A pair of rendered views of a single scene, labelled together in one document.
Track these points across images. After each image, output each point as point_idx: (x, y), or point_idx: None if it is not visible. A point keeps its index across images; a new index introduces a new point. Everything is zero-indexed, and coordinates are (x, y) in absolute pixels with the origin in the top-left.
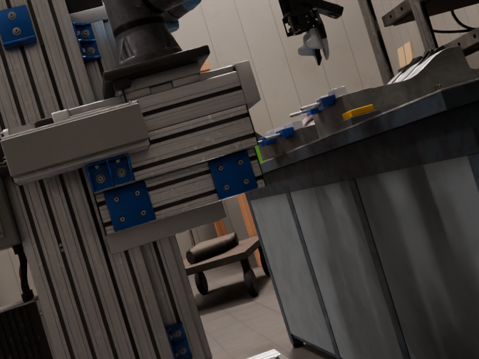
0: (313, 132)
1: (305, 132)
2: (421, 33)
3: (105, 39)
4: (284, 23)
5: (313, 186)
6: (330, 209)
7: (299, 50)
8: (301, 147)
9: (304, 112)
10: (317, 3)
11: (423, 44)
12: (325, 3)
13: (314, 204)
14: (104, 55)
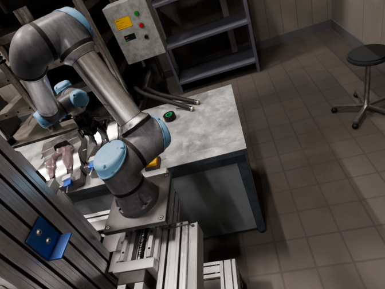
0: (82, 176)
1: (81, 178)
2: (26, 98)
3: (66, 200)
4: (79, 131)
5: (83, 200)
6: (102, 204)
7: (88, 142)
8: (93, 186)
9: (93, 170)
10: (92, 115)
11: (27, 103)
12: (94, 114)
13: (81, 207)
14: (71, 210)
